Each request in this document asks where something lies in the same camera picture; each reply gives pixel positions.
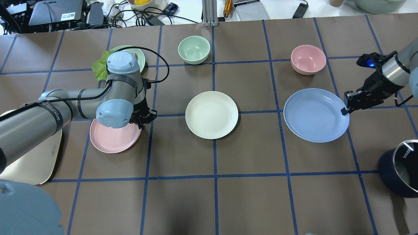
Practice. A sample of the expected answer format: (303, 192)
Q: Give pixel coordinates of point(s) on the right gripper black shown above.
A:
(373, 85)

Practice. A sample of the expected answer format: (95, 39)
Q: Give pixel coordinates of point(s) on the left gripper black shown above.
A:
(142, 115)

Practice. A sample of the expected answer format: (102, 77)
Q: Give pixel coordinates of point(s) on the blue plate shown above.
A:
(315, 115)

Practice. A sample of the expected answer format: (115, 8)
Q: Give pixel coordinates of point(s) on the pink plate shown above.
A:
(113, 140)

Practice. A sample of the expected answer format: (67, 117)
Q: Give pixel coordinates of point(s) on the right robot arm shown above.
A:
(392, 73)

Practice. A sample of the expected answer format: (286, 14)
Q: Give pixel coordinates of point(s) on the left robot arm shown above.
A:
(29, 210)

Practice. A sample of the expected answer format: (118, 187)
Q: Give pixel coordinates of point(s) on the pink bowl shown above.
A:
(308, 59)

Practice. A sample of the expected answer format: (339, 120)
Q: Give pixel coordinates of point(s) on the lettuce leaf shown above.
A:
(99, 67)

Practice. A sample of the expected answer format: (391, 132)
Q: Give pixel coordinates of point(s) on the green plate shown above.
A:
(137, 52)

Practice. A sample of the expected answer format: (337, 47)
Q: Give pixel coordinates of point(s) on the cream plate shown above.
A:
(211, 115)

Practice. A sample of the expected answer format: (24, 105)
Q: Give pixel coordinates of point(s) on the blue saucepan with lid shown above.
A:
(398, 169)

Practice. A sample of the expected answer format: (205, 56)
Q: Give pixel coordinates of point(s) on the green bowl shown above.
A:
(194, 50)

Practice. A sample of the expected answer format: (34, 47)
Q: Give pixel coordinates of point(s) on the cardboard tube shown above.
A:
(336, 3)

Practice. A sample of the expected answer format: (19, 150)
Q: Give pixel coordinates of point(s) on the steel mixing bowl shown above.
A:
(379, 6)

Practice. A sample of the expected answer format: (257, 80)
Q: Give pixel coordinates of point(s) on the black small power brick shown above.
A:
(301, 10)

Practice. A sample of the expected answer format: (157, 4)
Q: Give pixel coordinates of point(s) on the black power adapter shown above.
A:
(95, 14)

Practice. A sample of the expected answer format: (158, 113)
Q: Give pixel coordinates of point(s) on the beige bowl with toys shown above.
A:
(148, 4)

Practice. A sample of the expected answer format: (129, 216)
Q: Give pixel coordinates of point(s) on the yellow toy fruit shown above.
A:
(141, 2)

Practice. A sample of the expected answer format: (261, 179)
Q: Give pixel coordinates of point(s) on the silver kitchen scale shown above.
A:
(250, 10)

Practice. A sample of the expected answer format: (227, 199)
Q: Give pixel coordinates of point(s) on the aluminium frame post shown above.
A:
(209, 10)

